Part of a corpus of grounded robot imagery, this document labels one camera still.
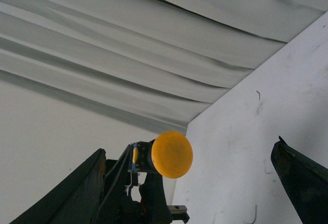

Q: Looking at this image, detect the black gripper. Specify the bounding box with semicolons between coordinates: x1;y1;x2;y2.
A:
11;149;190;223

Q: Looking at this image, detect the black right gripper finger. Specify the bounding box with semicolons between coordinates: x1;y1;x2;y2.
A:
271;137;327;223

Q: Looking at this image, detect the yellow push button switch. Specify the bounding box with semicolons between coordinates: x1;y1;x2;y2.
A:
128;131;193;192

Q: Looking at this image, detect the white pleated curtain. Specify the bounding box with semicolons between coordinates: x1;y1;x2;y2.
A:
1;0;327;132

